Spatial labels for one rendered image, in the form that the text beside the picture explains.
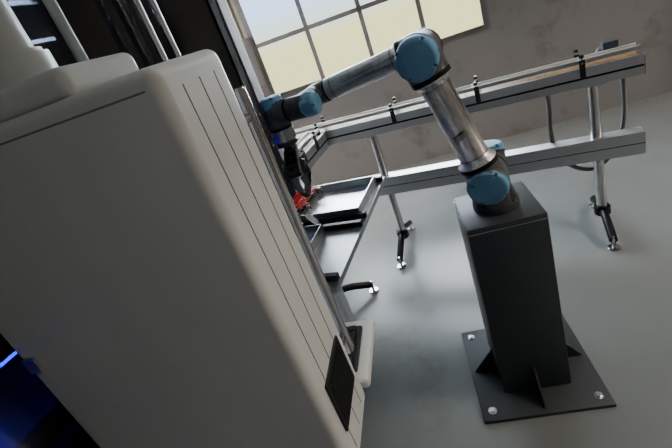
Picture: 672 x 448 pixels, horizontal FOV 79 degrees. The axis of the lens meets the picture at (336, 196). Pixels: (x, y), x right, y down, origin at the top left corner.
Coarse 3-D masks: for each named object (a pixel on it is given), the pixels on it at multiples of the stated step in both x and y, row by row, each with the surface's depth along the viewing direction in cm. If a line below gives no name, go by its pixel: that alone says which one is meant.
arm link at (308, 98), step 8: (296, 96) 127; (304, 96) 125; (312, 96) 125; (288, 104) 127; (296, 104) 126; (304, 104) 125; (312, 104) 125; (320, 104) 129; (288, 112) 128; (296, 112) 127; (304, 112) 126; (312, 112) 126; (320, 112) 129; (288, 120) 130
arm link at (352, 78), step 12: (396, 48) 121; (372, 60) 126; (384, 60) 124; (348, 72) 130; (360, 72) 128; (372, 72) 127; (384, 72) 126; (396, 72) 127; (312, 84) 138; (324, 84) 134; (336, 84) 132; (348, 84) 131; (360, 84) 130; (324, 96) 135; (336, 96) 135
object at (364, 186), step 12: (348, 180) 170; (360, 180) 168; (372, 180) 162; (324, 192) 176; (336, 192) 171; (348, 192) 167; (360, 192) 163; (324, 204) 164; (336, 204) 161; (348, 204) 157; (360, 204) 147; (300, 216) 154; (324, 216) 151
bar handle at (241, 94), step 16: (240, 96) 66; (256, 128) 69; (256, 144) 70; (272, 160) 71; (272, 176) 72; (288, 192) 74; (288, 208) 75; (304, 240) 78; (320, 272) 81; (320, 288) 82; (336, 304) 85; (336, 320) 85
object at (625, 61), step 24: (624, 48) 187; (528, 72) 208; (552, 72) 204; (576, 72) 194; (600, 72) 191; (624, 72) 188; (480, 96) 212; (504, 96) 208; (528, 96) 205; (336, 120) 252; (360, 120) 245; (384, 120) 233; (408, 120) 229; (432, 120) 225
